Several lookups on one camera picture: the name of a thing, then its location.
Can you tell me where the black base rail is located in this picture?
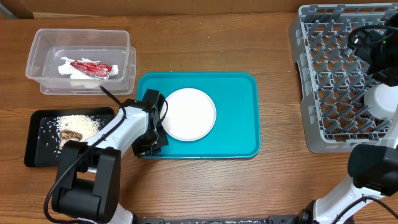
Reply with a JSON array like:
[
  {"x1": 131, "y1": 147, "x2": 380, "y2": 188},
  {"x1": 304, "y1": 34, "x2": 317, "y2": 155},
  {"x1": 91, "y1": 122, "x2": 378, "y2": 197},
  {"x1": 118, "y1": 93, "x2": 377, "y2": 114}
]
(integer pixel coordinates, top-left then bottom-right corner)
[{"x1": 132, "y1": 215, "x2": 301, "y2": 224}]

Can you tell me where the clear plastic storage bin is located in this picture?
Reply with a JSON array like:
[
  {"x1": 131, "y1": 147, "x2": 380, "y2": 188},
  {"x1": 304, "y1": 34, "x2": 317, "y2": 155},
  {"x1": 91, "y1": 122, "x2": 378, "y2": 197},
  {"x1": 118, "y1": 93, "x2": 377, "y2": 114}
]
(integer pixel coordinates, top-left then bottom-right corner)
[{"x1": 25, "y1": 29, "x2": 136, "y2": 95}]

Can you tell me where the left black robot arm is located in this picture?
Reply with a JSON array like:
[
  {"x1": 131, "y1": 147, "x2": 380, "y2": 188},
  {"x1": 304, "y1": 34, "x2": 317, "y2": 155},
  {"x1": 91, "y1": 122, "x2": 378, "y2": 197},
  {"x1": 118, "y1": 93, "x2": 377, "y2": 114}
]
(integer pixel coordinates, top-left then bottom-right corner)
[{"x1": 44, "y1": 89, "x2": 169, "y2": 223}]

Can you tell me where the white round plate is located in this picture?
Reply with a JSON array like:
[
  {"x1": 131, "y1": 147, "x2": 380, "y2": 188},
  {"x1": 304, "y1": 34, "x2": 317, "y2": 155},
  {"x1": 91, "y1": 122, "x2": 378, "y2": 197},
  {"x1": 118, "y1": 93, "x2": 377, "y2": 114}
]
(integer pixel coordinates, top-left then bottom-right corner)
[{"x1": 160, "y1": 88, "x2": 217, "y2": 142}]

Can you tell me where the black plastic tray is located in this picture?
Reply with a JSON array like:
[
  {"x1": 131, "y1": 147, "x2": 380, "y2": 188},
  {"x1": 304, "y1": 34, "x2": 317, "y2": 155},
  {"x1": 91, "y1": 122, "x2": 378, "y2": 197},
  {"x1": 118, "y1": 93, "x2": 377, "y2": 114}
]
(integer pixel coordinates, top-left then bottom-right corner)
[{"x1": 24, "y1": 107, "x2": 114, "y2": 167}]

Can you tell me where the white rice pile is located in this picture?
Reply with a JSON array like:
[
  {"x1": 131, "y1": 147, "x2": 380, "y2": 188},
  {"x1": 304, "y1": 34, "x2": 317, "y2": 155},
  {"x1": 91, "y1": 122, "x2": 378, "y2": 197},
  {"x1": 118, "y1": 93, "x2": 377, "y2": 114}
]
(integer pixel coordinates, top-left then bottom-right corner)
[{"x1": 57, "y1": 115, "x2": 100, "y2": 142}]

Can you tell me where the grey shallow bowl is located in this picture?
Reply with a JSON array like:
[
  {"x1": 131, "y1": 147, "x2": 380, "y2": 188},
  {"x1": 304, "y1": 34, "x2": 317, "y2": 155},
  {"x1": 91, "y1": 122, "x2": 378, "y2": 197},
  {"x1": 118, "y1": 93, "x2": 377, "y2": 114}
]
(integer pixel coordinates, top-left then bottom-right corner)
[{"x1": 364, "y1": 84, "x2": 397, "y2": 120}]

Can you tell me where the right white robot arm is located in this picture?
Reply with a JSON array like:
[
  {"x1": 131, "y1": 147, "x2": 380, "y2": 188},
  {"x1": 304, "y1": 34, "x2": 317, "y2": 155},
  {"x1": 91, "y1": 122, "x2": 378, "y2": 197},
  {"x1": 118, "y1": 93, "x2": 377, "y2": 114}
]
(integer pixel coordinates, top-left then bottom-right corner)
[{"x1": 289, "y1": 5, "x2": 397, "y2": 223}]

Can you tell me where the small tan food scrap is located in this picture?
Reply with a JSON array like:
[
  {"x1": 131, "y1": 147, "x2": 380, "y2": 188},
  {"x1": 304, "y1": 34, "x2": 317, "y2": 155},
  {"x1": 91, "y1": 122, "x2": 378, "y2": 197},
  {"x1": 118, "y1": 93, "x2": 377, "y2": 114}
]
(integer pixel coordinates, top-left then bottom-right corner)
[{"x1": 59, "y1": 139, "x2": 67, "y2": 148}]

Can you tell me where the white paper napkin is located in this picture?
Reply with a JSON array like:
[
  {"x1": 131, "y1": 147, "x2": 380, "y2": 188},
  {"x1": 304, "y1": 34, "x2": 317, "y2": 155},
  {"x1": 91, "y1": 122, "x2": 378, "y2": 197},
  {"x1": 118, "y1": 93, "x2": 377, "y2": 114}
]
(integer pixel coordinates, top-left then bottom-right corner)
[{"x1": 58, "y1": 57, "x2": 119, "y2": 80}]

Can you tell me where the brown food scrap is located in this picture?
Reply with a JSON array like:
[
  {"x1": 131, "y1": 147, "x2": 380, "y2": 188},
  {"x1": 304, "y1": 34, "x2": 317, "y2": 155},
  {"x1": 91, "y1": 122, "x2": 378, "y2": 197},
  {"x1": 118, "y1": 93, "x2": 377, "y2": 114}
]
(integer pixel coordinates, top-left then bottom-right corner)
[{"x1": 60, "y1": 130, "x2": 83, "y2": 141}]

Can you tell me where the grey dishwasher rack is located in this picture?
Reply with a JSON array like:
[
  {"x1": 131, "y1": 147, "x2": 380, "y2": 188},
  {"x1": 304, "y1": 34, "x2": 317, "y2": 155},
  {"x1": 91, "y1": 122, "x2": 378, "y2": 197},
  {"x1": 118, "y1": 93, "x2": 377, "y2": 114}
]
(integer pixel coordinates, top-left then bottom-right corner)
[{"x1": 289, "y1": 3, "x2": 397, "y2": 153}]

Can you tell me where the teal serving tray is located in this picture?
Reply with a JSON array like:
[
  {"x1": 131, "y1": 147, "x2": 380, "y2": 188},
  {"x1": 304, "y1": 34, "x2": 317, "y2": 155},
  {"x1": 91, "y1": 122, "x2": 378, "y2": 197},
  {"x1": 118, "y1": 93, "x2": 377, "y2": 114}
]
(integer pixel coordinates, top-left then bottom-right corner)
[{"x1": 137, "y1": 72, "x2": 261, "y2": 159}]

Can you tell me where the red snack wrapper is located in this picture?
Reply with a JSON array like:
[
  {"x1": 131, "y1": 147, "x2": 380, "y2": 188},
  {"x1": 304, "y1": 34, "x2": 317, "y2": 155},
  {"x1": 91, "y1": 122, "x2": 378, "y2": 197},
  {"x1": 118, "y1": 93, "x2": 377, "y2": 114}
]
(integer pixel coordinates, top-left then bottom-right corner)
[{"x1": 70, "y1": 60, "x2": 113, "y2": 79}]

